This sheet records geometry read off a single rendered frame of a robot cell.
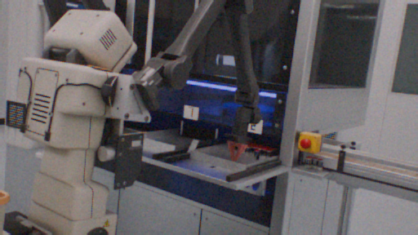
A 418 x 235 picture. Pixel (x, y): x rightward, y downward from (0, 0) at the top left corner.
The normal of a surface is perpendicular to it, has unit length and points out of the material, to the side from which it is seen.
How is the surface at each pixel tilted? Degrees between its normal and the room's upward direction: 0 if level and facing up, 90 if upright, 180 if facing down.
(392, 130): 90
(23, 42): 90
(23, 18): 90
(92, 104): 90
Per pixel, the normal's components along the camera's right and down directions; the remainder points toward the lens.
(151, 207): -0.57, 0.06
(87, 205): 0.79, 0.17
